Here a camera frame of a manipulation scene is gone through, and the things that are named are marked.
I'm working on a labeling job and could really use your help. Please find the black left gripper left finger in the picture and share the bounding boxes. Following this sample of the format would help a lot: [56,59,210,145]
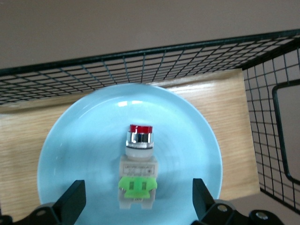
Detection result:
[14,180,87,225]

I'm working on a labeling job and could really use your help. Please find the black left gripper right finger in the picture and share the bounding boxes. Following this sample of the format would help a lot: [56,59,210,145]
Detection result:
[192,178,237,225]

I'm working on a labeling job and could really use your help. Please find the light blue round plate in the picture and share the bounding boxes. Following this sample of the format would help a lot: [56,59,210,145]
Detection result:
[37,83,223,225]

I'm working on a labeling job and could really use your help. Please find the red push button switch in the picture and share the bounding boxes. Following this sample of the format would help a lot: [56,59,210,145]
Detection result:
[117,124,158,210]

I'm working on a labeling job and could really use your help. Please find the wooden board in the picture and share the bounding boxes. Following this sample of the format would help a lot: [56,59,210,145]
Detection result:
[0,69,261,221]

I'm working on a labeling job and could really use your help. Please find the black wire mesh basket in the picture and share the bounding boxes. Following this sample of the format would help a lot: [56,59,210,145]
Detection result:
[0,28,300,215]

